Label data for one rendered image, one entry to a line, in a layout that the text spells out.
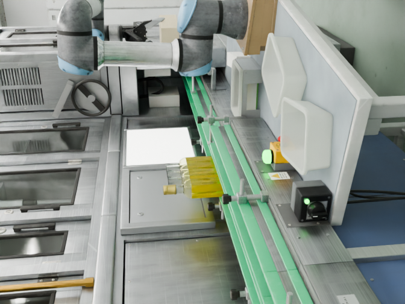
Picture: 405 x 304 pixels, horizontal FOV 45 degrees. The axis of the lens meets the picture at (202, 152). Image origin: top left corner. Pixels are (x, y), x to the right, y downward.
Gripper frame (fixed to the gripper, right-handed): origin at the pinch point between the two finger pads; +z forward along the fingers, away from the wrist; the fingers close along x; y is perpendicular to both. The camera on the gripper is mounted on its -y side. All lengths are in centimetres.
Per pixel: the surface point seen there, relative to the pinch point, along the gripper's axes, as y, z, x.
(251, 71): -37.2, 31.2, 1.0
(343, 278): -139, 31, 2
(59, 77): 40, -56, 38
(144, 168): -35, -12, 47
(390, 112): -113, 47, -24
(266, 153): -86, 27, 5
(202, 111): -8.3, 16.3, 34.7
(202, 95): 14.4, 18.7, 38.7
